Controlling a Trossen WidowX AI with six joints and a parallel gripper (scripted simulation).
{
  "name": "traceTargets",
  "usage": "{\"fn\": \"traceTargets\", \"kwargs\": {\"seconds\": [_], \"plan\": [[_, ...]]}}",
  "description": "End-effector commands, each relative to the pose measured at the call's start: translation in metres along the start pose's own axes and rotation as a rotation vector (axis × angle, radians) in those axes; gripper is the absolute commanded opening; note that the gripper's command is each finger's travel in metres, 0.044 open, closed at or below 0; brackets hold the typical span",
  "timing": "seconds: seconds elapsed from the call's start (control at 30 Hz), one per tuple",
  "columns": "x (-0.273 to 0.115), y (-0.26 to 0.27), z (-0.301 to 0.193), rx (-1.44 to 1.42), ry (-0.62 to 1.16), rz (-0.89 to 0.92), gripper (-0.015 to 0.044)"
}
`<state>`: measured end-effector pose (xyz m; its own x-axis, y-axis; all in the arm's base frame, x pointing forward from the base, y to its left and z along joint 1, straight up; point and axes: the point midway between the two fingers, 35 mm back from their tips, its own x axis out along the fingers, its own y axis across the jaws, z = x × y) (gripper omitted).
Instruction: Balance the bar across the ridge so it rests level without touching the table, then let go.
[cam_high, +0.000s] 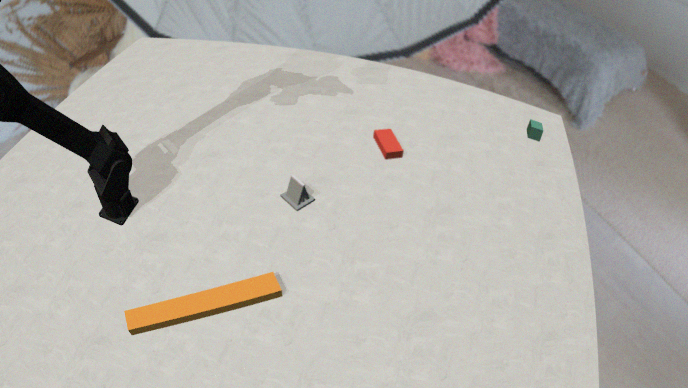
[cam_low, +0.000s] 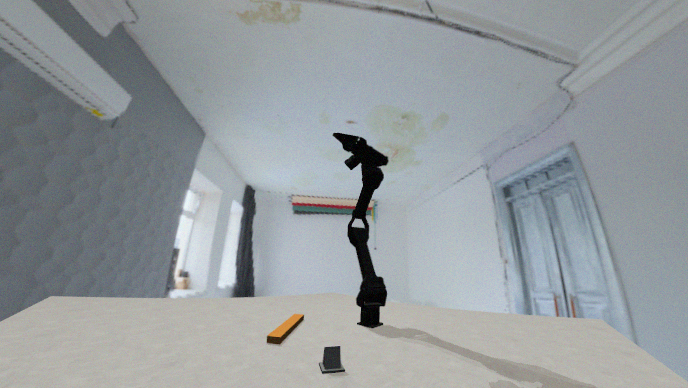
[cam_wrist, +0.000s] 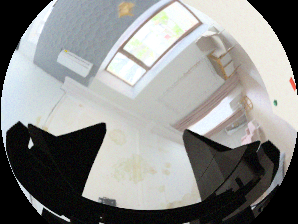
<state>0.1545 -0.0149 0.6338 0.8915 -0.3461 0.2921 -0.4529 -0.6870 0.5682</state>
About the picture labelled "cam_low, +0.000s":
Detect orange bar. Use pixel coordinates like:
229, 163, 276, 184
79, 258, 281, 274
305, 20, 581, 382
267, 314, 304, 344

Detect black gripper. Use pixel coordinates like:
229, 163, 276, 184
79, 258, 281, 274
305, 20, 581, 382
333, 133, 374, 161

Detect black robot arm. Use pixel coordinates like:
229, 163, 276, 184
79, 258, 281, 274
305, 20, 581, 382
344, 149, 388, 328

